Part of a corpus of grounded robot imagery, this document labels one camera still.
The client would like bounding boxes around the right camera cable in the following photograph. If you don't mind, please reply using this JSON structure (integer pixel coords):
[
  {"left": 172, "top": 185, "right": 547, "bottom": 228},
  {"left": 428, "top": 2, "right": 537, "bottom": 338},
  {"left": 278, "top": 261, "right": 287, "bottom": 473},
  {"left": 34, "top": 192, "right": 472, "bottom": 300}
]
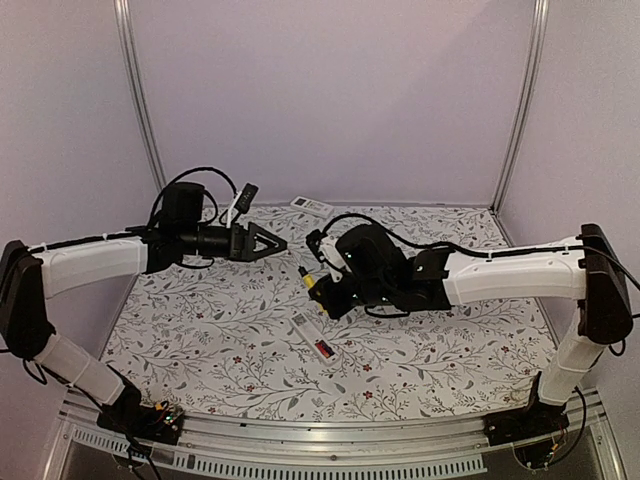
[{"left": 322, "top": 213, "right": 584, "bottom": 259}]

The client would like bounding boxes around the left camera cable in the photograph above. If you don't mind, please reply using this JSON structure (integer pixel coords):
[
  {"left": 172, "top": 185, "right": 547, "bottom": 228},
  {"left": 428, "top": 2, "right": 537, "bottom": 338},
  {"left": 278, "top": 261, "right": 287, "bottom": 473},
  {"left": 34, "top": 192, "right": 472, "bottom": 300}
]
[{"left": 149, "top": 167, "right": 239, "bottom": 221}]

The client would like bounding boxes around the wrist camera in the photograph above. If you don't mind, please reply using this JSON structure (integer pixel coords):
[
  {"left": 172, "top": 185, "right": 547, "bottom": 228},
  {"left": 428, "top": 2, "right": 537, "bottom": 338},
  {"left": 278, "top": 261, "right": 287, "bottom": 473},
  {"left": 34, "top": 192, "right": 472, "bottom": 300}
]
[
  {"left": 305, "top": 229, "right": 326, "bottom": 262},
  {"left": 235, "top": 183, "right": 259, "bottom": 214}
]

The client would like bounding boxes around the left aluminium frame post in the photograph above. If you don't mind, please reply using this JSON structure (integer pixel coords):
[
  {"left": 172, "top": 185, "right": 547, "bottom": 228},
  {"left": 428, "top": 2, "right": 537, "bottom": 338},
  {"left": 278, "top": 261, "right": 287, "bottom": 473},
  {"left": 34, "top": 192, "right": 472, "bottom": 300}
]
[{"left": 113, "top": 0, "right": 167, "bottom": 191}]

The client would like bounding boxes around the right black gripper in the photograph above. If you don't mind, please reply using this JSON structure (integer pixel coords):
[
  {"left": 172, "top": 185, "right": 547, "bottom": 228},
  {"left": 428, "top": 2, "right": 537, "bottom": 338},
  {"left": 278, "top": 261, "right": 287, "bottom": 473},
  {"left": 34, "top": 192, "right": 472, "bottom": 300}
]
[{"left": 309, "top": 272, "right": 394, "bottom": 319}]

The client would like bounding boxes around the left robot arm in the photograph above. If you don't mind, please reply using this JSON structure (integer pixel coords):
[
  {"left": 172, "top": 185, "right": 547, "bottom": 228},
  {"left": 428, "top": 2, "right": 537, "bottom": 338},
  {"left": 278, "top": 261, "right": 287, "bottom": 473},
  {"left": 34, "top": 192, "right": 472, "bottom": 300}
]
[{"left": 1, "top": 181, "right": 287, "bottom": 434}]

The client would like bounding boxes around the yellow handled screwdriver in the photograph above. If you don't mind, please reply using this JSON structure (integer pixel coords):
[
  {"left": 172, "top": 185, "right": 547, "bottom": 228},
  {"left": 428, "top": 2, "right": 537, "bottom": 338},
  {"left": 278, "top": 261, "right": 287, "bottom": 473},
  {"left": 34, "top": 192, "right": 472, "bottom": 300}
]
[{"left": 286, "top": 247, "right": 327, "bottom": 315}]

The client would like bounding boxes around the right aluminium frame post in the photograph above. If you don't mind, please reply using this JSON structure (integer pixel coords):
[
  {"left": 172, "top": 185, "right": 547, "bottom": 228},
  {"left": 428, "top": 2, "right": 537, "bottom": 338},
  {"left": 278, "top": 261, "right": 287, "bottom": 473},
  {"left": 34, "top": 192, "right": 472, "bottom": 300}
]
[{"left": 490, "top": 0, "right": 549, "bottom": 216}]

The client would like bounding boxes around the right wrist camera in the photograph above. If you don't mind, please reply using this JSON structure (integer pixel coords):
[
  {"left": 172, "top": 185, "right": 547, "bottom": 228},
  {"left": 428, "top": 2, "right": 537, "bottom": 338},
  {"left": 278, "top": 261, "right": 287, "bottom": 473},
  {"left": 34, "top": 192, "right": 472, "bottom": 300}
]
[{"left": 305, "top": 229, "right": 326, "bottom": 262}]

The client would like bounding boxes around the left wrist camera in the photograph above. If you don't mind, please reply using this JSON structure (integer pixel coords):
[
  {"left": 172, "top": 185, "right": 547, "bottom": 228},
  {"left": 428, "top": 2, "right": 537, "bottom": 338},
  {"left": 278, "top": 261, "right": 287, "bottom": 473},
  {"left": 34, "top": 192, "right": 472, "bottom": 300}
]
[{"left": 235, "top": 183, "right": 259, "bottom": 214}]

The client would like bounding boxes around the aluminium frame post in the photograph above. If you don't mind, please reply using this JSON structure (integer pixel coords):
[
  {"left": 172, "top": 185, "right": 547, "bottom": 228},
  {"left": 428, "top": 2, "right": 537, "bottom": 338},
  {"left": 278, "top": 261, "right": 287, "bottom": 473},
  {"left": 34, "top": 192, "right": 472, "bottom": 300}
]
[
  {"left": 113, "top": 0, "right": 167, "bottom": 191},
  {"left": 490, "top": 0, "right": 549, "bottom": 216}
]

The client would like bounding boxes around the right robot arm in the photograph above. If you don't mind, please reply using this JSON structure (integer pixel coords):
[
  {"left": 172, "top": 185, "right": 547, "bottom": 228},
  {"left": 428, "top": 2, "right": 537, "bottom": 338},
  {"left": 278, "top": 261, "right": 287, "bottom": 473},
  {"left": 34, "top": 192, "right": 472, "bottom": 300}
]
[{"left": 306, "top": 221, "right": 634, "bottom": 436}]

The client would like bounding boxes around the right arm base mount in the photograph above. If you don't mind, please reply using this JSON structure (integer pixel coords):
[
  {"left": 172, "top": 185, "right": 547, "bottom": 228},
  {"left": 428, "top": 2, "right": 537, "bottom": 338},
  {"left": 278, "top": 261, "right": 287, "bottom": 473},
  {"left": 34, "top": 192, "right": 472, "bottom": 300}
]
[{"left": 483, "top": 399, "right": 569, "bottom": 470}]

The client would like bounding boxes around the white air conditioner remote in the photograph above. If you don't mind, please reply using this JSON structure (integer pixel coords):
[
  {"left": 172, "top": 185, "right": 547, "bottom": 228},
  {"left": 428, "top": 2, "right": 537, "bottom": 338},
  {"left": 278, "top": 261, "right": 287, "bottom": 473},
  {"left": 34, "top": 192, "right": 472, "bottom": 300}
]
[{"left": 290, "top": 312, "right": 338, "bottom": 365}]

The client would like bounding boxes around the red black battery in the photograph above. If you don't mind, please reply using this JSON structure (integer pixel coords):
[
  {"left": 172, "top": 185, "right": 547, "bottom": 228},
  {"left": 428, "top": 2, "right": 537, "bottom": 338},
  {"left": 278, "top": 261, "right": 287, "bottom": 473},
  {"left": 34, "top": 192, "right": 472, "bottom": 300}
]
[{"left": 315, "top": 340, "right": 335, "bottom": 359}]

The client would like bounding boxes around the floral patterned table mat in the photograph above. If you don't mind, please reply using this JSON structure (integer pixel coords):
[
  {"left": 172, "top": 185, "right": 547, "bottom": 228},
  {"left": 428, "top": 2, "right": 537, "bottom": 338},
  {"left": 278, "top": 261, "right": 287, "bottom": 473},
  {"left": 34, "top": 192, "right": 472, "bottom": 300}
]
[{"left": 102, "top": 207, "right": 555, "bottom": 422}]

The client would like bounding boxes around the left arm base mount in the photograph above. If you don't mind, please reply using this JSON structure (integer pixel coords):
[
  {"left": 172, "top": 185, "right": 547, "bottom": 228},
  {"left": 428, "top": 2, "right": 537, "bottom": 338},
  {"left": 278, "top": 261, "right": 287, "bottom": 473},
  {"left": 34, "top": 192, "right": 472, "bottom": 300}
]
[{"left": 97, "top": 383, "right": 184, "bottom": 446}]

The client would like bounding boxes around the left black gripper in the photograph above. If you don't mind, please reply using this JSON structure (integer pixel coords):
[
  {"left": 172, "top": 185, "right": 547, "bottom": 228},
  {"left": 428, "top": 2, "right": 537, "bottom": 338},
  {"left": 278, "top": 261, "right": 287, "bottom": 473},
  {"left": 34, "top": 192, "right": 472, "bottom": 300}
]
[{"left": 180, "top": 222, "right": 288, "bottom": 262}]

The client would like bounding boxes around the camera cable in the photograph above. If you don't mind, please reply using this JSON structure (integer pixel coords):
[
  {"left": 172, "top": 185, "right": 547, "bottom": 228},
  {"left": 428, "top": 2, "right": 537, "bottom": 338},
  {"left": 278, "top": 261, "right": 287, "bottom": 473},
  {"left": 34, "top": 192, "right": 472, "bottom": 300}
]
[
  {"left": 149, "top": 167, "right": 239, "bottom": 221},
  {"left": 322, "top": 213, "right": 584, "bottom": 259}
]

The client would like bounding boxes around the front aluminium rail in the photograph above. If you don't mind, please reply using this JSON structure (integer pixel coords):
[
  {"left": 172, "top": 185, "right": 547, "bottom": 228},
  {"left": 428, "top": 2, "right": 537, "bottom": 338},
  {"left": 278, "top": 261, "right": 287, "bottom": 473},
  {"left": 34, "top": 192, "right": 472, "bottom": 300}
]
[{"left": 43, "top": 389, "right": 629, "bottom": 479}]

